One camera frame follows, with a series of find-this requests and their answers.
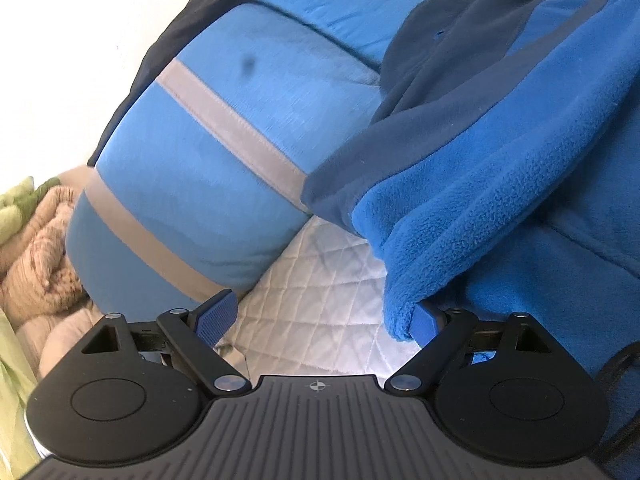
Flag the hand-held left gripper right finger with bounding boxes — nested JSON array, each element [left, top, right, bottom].
[[384, 302, 557, 397]]

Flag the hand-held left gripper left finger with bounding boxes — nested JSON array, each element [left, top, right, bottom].
[[80, 288, 252, 398]]

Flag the blue and navy fleece jacket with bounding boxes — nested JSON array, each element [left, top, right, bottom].
[[302, 0, 640, 463]]

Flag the white quilted bed cover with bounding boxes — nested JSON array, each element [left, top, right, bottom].
[[214, 216, 427, 380]]

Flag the blue pillow with grey stripes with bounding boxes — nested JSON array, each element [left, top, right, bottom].
[[242, 0, 501, 69], [65, 2, 387, 320]]

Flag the beige blanket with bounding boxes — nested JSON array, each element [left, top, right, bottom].
[[0, 185, 110, 382]]

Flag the green cloth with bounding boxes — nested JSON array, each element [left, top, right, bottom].
[[0, 176, 57, 476]]

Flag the dark navy garment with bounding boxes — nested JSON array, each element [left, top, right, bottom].
[[87, 0, 252, 168]]

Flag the black cord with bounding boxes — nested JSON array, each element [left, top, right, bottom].
[[591, 342, 640, 467]]

